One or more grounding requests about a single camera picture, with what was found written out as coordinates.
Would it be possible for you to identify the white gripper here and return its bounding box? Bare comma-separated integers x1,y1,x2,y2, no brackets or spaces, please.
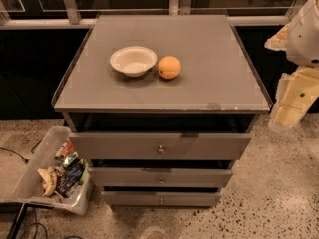
264,24,319,132

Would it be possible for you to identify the grey top drawer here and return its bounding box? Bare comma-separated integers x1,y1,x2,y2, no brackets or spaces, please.
69,132,251,160

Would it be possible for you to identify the grey drawer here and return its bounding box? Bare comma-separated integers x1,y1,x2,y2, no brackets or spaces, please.
69,132,251,160
102,191,221,207
89,167,232,188

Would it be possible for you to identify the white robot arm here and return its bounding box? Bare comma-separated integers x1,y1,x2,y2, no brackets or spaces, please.
264,0,319,131

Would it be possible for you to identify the grey drawer cabinet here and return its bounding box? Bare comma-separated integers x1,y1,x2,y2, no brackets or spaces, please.
52,15,271,194

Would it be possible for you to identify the grey middle drawer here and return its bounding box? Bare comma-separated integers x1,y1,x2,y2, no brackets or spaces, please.
89,167,232,188

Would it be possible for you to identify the grey bottom drawer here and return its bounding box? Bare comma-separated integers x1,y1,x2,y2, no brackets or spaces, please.
102,191,221,207

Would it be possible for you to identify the orange fruit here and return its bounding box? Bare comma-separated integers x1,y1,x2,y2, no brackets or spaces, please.
158,56,181,80

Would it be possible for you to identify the white bowl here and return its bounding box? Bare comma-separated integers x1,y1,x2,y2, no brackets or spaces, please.
110,46,158,77

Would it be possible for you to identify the red snack can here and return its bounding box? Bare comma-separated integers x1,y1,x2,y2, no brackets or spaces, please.
55,141,75,160

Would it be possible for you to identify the dark blue snack packet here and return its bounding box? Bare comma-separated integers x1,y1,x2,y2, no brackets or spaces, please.
56,165,84,198

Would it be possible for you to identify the green snack packet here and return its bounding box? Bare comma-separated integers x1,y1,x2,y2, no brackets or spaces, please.
62,152,79,169

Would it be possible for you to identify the metal window railing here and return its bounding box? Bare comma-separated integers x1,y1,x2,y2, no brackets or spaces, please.
0,0,306,30

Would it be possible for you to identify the tan crumpled bag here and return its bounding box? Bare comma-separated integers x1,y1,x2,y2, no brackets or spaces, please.
38,168,57,197

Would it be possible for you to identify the black floor cable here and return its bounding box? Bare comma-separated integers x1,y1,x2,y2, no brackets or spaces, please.
0,139,43,165

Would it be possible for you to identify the blue floor cable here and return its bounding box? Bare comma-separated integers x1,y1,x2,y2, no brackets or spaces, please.
19,208,50,239

